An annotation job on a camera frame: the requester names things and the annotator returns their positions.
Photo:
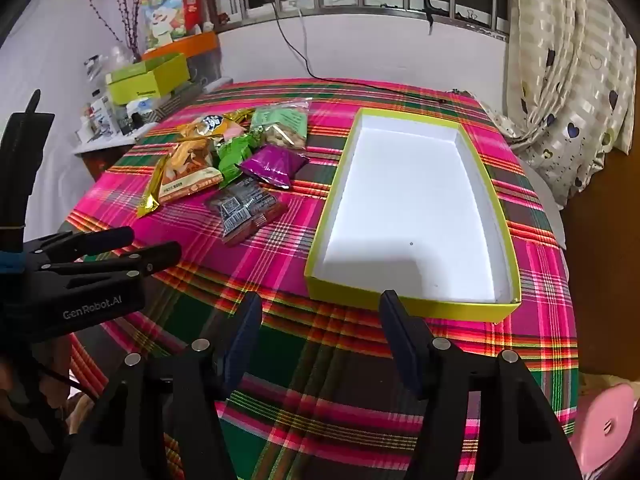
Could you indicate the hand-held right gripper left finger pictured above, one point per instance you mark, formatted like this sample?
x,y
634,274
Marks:
x,y
242,345

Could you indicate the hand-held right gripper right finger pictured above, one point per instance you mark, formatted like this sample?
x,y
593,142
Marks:
x,y
400,345

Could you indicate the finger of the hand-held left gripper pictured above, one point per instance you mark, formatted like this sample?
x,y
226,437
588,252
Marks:
x,y
155,257
100,238

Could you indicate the orange white snack packet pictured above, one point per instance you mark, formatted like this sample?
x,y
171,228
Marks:
x,y
192,175

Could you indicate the grey snack packet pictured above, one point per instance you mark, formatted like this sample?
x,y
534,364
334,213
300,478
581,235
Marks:
x,y
245,210

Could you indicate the green pea packet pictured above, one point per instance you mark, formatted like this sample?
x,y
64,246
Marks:
x,y
237,152
230,174

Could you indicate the yellow chip bag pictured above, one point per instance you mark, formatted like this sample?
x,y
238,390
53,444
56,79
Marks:
x,y
210,127

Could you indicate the yellow-green cardboard box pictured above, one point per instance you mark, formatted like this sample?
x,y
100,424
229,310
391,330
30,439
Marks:
x,y
415,200

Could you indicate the purple snack packet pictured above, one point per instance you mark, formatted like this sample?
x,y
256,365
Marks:
x,y
272,165

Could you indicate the clear peanut bag green label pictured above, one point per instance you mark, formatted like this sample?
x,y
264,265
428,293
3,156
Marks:
x,y
280,122

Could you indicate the person's left forearm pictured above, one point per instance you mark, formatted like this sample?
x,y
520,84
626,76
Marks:
x,y
80,412

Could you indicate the plaid tablecloth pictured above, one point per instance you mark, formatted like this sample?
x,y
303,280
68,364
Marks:
x,y
310,360

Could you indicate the white side table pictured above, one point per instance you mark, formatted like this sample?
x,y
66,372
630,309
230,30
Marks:
x,y
100,145

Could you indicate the white blue packet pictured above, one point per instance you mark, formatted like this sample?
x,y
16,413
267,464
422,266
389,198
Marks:
x,y
144,106

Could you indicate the lime green box on shelf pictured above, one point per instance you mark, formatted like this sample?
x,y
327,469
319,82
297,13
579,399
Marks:
x,y
135,87

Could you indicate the striped box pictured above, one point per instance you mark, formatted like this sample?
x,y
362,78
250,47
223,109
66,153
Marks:
x,y
175,100

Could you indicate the clear glass vase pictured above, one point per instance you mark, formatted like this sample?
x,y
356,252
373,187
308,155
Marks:
x,y
120,57

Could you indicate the grey cushion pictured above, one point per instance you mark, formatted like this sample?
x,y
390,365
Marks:
x,y
545,205

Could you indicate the pink stool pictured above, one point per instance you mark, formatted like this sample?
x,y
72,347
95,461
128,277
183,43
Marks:
x,y
600,420

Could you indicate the purple flower branches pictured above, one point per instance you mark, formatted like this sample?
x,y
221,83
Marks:
x,y
134,25

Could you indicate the orange box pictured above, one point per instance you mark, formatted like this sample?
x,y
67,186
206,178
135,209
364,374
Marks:
x,y
200,42

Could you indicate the colourful cartoon carton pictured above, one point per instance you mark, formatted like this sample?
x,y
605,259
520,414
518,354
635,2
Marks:
x,y
165,15

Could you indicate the metal window grille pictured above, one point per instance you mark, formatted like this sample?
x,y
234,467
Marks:
x,y
350,10

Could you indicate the heart print curtain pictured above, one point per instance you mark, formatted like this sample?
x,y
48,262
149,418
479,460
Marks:
x,y
565,60

